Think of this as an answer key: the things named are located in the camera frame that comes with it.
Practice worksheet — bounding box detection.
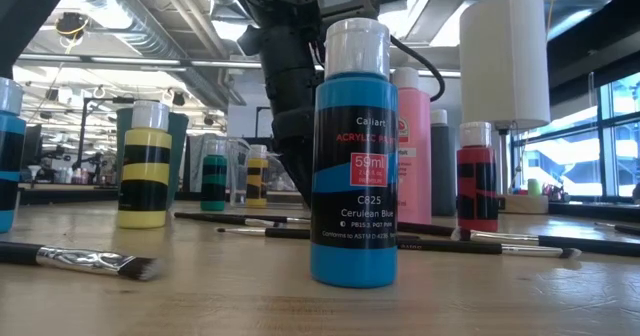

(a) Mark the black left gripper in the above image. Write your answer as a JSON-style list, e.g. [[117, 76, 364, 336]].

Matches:
[[272, 68, 321, 210]]

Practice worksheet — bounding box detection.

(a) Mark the small golden yellow paint bottle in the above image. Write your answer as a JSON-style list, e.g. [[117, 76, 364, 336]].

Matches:
[[245, 143, 271, 209]]

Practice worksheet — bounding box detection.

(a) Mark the tall light pink paint bottle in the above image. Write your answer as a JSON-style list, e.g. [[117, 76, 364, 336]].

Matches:
[[391, 66, 433, 226]]

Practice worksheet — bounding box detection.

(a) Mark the small lemon yellow paint bottle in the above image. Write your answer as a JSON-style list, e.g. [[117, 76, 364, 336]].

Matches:
[[116, 99, 174, 230]]

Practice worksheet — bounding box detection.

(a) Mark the small blue paint bottle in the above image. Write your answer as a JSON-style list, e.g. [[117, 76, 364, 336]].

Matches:
[[0, 77, 27, 235]]

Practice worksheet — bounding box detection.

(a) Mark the small teal green paint bottle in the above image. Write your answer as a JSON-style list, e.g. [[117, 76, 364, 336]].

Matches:
[[200, 140, 229, 213]]

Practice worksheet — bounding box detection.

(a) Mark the cerulean blue paint bottle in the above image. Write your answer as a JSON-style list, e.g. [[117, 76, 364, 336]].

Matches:
[[308, 18, 400, 290]]

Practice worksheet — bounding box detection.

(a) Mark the tall grey paint bottle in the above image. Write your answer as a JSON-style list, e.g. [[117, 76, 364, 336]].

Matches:
[[430, 108, 458, 218]]

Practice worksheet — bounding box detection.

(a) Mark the small red paint bottle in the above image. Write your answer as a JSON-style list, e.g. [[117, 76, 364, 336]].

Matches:
[[455, 121, 500, 234]]

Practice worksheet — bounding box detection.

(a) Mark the clear plastic tray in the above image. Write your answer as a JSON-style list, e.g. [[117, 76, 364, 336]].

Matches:
[[227, 136, 281, 207]]

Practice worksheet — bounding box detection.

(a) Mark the teal plastic cup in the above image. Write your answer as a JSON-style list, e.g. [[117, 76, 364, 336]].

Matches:
[[115, 106, 190, 212]]

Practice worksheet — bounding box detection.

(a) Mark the grey ceiling unit box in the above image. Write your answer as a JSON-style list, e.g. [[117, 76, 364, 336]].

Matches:
[[319, 0, 381, 22]]

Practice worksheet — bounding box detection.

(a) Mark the table lamp white shade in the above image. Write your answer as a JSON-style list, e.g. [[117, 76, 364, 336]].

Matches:
[[458, 0, 552, 216]]

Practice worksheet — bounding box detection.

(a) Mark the flat paintbrush silver ferrule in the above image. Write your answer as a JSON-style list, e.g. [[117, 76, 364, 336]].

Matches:
[[0, 242, 164, 283]]

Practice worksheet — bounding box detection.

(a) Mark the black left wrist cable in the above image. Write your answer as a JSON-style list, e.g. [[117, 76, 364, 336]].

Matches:
[[387, 33, 446, 103]]

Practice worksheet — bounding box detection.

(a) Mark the black ceiling device yellow cable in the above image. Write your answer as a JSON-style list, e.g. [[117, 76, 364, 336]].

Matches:
[[54, 11, 91, 41]]

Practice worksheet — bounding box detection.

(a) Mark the black aluminium table frame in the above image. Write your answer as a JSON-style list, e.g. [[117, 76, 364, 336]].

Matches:
[[548, 200, 640, 223]]

